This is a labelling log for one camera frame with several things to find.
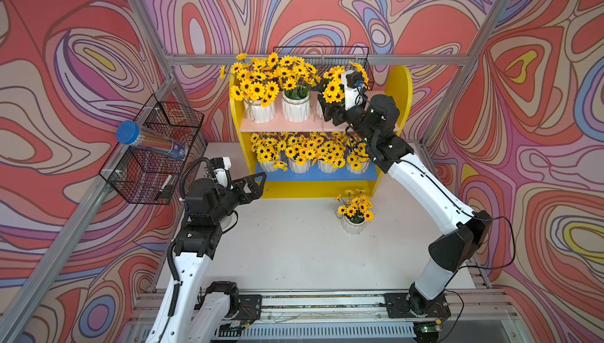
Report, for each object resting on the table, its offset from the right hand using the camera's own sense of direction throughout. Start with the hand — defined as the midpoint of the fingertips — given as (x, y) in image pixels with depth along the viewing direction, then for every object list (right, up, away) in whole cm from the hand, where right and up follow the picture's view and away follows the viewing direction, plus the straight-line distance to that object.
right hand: (331, 96), depth 68 cm
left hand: (-22, -24, +1) cm, 32 cm away
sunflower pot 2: (-21, -14, +13) cm, 28 cm away
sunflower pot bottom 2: (+2, -16, +12) cm, 20 cm away
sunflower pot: (+10, -37, +12) cm, 40 cm away
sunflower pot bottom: (-9, -16, +12) cm, 22 cm away
